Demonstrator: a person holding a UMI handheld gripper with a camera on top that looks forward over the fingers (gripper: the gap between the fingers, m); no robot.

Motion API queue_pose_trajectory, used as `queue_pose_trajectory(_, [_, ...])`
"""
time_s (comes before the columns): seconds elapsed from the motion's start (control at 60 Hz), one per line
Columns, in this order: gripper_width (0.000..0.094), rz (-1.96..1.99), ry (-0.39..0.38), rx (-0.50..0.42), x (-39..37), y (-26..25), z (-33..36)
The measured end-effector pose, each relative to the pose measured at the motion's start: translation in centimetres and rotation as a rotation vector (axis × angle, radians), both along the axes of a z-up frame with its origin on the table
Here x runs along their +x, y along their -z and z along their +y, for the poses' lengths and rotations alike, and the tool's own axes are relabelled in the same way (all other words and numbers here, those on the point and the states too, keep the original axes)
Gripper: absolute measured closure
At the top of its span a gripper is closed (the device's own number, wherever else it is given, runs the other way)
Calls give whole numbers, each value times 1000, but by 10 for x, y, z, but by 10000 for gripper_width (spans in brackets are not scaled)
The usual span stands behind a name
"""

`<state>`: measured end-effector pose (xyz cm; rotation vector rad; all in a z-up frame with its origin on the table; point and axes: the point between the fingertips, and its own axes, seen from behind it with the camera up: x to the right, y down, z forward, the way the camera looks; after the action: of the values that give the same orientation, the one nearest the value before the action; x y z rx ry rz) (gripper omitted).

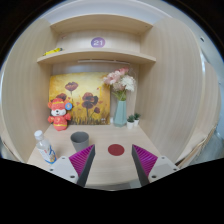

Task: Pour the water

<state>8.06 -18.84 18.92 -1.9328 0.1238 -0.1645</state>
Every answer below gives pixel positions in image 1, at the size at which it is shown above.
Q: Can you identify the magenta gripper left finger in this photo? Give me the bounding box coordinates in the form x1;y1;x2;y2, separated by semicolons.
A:
50;145;95;187

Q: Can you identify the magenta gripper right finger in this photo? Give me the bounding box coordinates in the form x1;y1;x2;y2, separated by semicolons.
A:
132;145;179;186

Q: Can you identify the clear plastic water bottle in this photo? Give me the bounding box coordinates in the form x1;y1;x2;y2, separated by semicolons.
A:
34;130;57;164

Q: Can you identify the grey plastic cup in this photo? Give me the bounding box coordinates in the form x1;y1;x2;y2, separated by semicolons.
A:
70;131;89;152

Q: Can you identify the red round coaster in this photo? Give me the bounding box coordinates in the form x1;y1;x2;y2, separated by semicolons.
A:
108;144;125;156

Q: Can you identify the small potted plant white pot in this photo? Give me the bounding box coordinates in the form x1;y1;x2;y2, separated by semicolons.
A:
127;115;134;129

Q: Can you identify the teal vase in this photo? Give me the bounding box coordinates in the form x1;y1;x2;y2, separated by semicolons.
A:
113;101;126;127

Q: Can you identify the red plush fox toy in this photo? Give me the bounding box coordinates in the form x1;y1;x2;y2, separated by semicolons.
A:
48;98;72;131

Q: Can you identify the poppy flower painting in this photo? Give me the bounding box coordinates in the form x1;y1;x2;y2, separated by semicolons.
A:
49;72;110;125

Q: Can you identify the pink white flower bouquet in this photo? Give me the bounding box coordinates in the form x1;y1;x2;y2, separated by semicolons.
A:
103;67;136;101

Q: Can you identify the wooden shelf unit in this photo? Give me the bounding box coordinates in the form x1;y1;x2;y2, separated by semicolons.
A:
0;13;222;164

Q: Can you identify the yellow object on shelf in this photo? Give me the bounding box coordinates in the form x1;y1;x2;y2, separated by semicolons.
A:
43;48;63;56

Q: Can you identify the purple number sticker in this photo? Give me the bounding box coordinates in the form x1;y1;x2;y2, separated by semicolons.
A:
91;37;106;48

